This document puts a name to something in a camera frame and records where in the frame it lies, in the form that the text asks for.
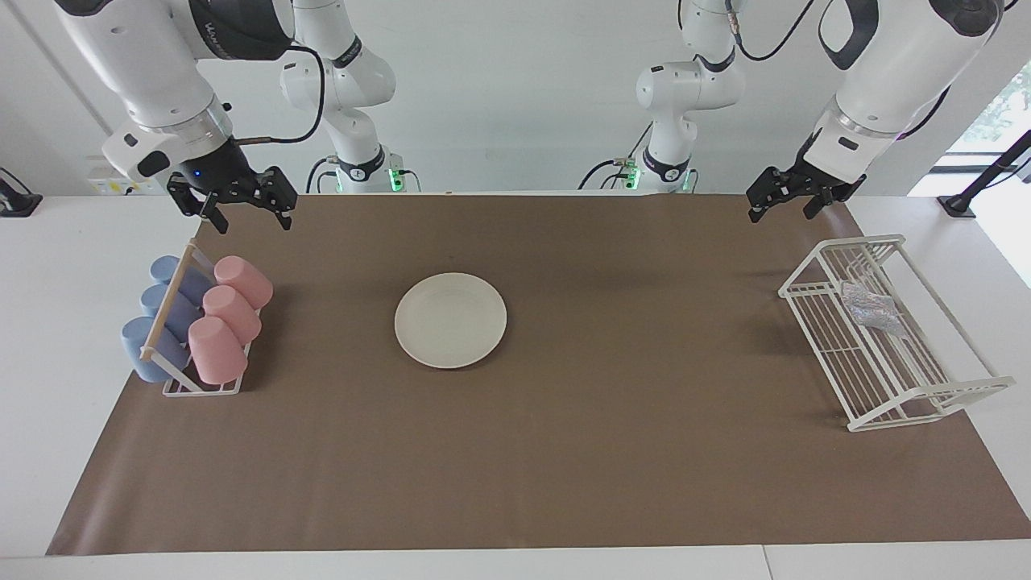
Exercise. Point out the blue plastic cup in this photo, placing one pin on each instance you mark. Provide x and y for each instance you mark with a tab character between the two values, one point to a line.
141	350
179	310
189	280

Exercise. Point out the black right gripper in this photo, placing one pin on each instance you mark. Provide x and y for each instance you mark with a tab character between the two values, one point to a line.
217	169

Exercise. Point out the brown paper table mat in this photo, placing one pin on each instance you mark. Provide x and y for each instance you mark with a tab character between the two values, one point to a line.
564	451

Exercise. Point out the black slanted stand pole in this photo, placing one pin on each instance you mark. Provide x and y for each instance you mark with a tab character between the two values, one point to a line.
987	176

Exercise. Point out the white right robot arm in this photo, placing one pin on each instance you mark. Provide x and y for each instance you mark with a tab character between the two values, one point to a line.
145	48

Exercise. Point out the wooden cup rack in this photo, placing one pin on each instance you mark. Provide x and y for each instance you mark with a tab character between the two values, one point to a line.
169	298

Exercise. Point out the clear plastic bag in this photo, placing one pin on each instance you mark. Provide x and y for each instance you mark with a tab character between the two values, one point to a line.
871	310

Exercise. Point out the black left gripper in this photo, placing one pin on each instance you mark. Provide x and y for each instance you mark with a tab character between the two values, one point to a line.
821	181

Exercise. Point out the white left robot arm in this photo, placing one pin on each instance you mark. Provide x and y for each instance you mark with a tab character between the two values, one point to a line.
902	64

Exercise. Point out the white wall power outlet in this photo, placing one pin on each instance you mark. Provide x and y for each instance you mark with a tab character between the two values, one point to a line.
121	188

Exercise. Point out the cream round plate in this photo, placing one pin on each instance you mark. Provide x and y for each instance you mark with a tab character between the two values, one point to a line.
451	321

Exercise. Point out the black table clamp mount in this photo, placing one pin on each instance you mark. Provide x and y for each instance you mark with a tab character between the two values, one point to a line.
16	203

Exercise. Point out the pink plastic cup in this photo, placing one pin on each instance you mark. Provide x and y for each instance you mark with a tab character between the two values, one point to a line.
217	350
246	279
233	312

